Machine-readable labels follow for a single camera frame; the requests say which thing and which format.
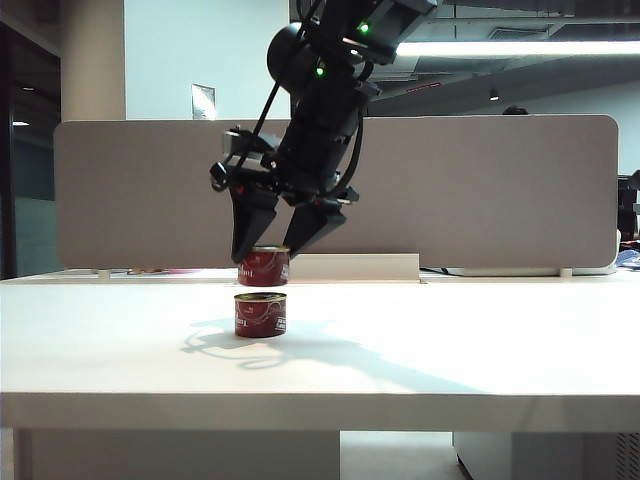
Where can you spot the white divider bracket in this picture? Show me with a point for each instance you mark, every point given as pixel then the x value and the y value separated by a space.
pixel 565 273
pixel 103 274

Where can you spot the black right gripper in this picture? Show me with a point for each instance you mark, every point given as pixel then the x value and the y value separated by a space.
pixel 312 160

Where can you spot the dark office chair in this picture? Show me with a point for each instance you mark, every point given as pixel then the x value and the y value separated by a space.
pixel 627 210

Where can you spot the red tomato paste can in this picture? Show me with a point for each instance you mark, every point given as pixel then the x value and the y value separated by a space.
pixel 265 270
pixel 259 320

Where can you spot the black pendant ceiling lamp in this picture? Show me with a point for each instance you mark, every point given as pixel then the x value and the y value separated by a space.
pixel 494 95

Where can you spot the dark-haired person head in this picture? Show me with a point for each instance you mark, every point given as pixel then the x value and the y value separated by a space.
pixel 515 110

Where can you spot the grey fabric desk divider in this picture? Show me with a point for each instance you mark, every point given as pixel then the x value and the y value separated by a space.
pixel 475 190

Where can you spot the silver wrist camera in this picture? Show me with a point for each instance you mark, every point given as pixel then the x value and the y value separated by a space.
pixel 237 141

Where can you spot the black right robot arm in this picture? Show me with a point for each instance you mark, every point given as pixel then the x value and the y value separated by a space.
pixel 325 95

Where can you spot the blue cloth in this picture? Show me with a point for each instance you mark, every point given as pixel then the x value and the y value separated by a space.
pixel 629 260

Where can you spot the white desk support panel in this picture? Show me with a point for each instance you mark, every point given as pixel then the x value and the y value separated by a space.
pixel 175 457

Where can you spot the long ceiling light strip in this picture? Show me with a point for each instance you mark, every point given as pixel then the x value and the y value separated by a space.
pixel 525 48

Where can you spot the framed wall poster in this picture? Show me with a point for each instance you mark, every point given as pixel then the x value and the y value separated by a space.
pixel 203 102

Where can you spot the ceiling air vent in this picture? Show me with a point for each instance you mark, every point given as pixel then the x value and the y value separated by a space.
pixel 520 33

